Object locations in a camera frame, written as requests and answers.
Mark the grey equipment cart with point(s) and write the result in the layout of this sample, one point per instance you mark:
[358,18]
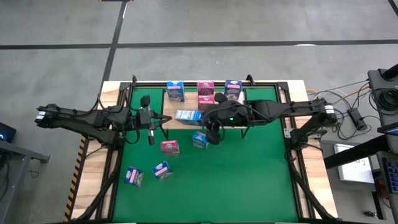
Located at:
[377,81]

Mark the small black plug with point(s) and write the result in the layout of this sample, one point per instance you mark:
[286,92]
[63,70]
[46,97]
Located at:
[370,214]

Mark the black control keypad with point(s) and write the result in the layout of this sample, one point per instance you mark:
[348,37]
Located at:
[392,174]

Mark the white board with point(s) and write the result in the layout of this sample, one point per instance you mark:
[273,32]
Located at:
[356,172]

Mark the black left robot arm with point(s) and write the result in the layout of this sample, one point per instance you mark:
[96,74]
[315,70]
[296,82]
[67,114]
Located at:
[77,119]

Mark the blue Rice Krispies cereal box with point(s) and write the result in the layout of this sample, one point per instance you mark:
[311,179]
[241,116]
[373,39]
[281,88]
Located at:
[175,91]
[199,140]
[188,117]

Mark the tablet with blue screen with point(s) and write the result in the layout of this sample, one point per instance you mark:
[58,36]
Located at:
[390,130]

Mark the green table mat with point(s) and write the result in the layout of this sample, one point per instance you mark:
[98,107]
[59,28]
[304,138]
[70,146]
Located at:
[202,199]

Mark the magenta Raisin Bran cereal box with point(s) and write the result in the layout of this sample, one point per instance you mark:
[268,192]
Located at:
[205,87]
[205,101]
[170,147]

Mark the navy Frosted Flakes cereal box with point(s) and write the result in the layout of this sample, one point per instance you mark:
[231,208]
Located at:
[233,88]
[133,176]
[161,170]

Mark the black clamp mount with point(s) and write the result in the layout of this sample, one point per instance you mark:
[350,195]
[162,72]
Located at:
[134,79]
[249,79]

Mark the black orange hazard tape strip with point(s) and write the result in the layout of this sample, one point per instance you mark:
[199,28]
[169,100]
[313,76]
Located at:
[74,180]

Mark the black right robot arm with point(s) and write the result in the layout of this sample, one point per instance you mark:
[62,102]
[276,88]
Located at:
[286,109]

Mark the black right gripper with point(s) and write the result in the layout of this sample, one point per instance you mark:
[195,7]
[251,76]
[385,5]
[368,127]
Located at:
[222,115]

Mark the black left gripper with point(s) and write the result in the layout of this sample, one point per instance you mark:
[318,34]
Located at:
[146,119]

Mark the grey metal desk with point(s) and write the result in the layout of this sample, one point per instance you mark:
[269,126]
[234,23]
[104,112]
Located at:
[18,152]

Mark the black aluminium table frame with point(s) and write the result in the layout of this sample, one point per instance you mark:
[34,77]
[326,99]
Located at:
[149,84]

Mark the black metal beam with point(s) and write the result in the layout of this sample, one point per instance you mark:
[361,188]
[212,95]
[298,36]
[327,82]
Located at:
[351,155]

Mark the dark device with blue light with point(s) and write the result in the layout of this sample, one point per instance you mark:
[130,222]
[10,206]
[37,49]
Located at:
[6,132]

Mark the black power adapter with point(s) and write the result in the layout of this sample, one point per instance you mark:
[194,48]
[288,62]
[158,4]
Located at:
[357,119]

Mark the wooden shelf with black frame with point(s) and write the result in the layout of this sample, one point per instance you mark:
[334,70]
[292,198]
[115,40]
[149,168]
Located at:
[189,104]

